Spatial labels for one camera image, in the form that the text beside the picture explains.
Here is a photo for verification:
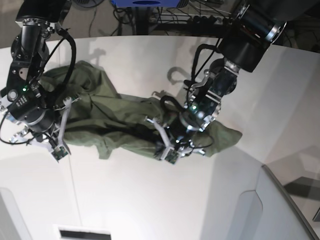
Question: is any green t-shirt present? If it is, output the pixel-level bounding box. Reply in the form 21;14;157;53
57;61;242;160

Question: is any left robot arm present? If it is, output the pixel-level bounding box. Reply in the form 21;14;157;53
151;0;320;164

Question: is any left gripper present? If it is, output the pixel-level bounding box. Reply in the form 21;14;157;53
146;113;205;165

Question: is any white label plate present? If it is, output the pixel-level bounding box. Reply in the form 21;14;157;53
53;224;113;240

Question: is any black table leg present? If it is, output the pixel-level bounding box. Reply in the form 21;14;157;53
133;7;152;36

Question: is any blue box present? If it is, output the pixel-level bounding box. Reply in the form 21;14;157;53
111;0;180;8

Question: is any black power strip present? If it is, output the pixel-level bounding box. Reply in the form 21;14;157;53
156;13;223;25

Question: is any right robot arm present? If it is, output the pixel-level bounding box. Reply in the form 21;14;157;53
0;0;79;161

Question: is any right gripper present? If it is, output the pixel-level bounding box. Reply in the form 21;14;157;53
4;92;80;162

